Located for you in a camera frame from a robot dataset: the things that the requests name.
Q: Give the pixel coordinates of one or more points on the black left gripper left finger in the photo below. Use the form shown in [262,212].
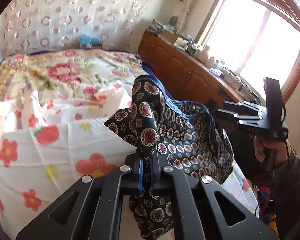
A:
[90,208]

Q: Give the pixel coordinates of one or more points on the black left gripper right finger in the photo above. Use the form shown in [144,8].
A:
[202,209]

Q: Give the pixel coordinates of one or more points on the navy medallion patterned garment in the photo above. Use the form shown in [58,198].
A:
[184,132]

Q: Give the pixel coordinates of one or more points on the grey right sleeve forearm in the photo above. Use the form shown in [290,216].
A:
[287,198]

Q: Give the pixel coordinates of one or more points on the white flower print sheet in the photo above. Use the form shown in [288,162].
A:
[45,149]

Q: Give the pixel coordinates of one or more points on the pink bottle on sideboard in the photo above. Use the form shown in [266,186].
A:
[203,55]

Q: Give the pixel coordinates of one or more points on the wooden framed window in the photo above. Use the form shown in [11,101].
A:
[255,39]

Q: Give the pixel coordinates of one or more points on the long wooden sideboard cabinet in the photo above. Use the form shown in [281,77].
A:
[184,77]

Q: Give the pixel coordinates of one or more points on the cardboard box on sideboard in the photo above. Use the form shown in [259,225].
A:
[172,38]

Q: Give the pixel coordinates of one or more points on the floral rose bed blanket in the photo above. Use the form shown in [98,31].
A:
[82,74]

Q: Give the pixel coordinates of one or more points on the blue box at bed head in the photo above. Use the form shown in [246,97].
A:
[87,42]

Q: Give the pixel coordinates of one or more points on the white circle pattern curtain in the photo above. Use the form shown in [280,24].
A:
[31,26]

